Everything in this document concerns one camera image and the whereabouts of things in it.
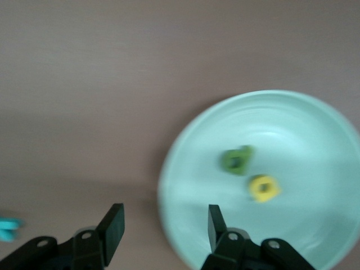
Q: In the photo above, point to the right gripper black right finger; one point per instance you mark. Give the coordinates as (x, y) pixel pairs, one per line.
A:
(225, 247)

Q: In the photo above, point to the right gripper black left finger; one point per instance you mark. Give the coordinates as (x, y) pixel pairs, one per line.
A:
(112, 233)

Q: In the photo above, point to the yellow foam letter a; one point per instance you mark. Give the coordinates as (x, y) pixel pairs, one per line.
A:
(253, 188)

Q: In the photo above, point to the green foam letter p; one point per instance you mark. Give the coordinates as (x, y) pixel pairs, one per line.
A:
(244, 153)

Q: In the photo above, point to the teal foam letter y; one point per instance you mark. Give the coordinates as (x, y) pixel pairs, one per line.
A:
(9, 229)

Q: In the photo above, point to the light green plastic plate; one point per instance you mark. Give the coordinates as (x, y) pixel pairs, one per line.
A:
(295, 126)

